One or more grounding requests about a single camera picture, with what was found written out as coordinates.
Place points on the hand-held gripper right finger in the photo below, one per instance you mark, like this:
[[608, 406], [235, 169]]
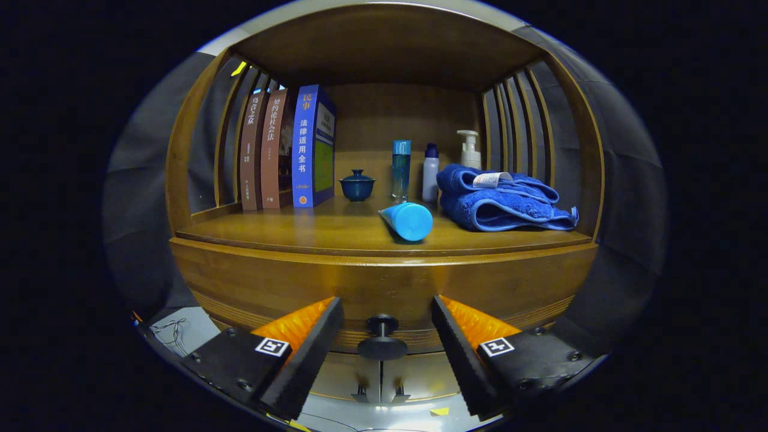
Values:
[[468, 363]]

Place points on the reddish brown book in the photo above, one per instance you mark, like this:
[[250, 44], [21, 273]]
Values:
[[273, 150]]

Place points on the yellow floor tape piece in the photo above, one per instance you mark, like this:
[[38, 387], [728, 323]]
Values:
[[439, 411]]

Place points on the white pump bottle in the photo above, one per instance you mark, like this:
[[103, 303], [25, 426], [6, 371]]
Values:
[[471, 156]]

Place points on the clear blue tall bottle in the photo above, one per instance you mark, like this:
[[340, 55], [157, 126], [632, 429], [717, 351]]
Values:
[[401, 171]]

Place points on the dark brown book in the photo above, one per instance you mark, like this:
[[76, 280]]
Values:
[[252, 150]]

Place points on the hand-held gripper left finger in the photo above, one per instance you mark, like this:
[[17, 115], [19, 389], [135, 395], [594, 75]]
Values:
[[300, 366]]

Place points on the light blue cosmetic tube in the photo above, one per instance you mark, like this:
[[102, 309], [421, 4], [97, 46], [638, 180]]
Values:
[[411, 221]]

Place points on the folded blue towel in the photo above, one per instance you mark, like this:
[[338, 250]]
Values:
[[504, 207]]

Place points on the wooden cabinet door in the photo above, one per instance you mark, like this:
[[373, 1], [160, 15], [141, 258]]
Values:
[[342, 375], [429, 375]]

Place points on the white bottle with blue cap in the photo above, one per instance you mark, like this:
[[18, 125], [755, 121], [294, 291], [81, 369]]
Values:
[[430, 177]]

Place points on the wooden cabinet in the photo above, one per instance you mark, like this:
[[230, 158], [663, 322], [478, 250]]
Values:
[[390, 48]]

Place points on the wooden drawer with black knob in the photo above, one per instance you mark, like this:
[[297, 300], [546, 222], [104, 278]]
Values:
[[384, 282]]

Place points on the thick blue book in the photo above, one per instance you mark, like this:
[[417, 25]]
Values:
[[306, 150]]

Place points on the dark blue lidded teacup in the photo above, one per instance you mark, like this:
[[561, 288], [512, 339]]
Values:
[[357, 187]]

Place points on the wooden countertop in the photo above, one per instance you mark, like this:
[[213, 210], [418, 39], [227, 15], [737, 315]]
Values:
[[336, 231]]

